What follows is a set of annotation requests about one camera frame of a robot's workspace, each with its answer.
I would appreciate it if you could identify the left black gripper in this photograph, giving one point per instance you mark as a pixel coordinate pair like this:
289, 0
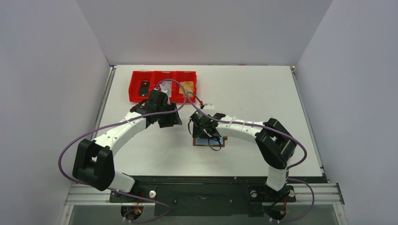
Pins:
173, 119

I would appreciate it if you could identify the white VIP card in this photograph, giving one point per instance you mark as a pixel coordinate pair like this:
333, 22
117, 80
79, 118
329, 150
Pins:
166, 87

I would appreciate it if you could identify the red left bin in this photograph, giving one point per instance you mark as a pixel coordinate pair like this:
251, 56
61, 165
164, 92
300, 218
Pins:
136, 78

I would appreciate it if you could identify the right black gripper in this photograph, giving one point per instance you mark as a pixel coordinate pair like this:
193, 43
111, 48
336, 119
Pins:
202, 125

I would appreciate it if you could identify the black card holder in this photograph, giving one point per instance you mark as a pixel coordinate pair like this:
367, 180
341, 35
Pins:
144, 89

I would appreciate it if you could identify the red bin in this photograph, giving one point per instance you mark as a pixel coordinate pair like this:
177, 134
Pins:
188, 79
158, 77
136, 78

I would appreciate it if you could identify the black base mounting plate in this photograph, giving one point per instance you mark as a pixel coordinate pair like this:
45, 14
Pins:
274, 207

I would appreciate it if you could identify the red middle bin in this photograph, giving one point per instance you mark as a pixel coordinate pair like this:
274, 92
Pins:
158, 77

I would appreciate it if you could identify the red right bin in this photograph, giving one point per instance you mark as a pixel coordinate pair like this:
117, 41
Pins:
188, 79

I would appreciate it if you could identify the brown leather card holder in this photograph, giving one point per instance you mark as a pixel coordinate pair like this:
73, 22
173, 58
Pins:
206, 142

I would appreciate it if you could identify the aluminium frame rail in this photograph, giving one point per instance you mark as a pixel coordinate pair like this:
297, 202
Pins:
327, 193

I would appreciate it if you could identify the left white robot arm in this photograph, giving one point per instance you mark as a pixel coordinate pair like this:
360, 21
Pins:
94, 161

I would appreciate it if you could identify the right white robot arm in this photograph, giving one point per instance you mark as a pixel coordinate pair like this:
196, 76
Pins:
275, 148

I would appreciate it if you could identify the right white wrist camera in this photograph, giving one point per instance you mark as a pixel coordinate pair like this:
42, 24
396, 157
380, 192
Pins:
209, 109

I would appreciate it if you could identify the yellow card holder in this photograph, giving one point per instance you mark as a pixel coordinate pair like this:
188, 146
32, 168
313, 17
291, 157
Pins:
187, 86

